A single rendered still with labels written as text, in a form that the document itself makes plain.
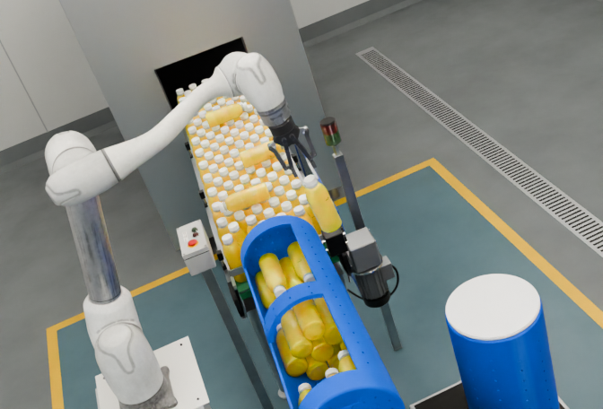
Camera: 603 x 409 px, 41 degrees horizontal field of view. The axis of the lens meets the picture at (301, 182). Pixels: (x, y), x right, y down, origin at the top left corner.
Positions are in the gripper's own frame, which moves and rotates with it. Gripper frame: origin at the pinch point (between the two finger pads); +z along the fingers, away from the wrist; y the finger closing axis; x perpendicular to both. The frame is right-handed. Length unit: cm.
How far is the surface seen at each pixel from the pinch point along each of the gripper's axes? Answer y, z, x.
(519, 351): 33, 56, -49
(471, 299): 28, 48, -30
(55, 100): -178, 93, 429
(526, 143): 117, 166, 192
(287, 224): -14.3, 24.4, 14.8
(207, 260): -49, 38, 37
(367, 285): -1, 83, 38
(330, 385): -16, 22, -63
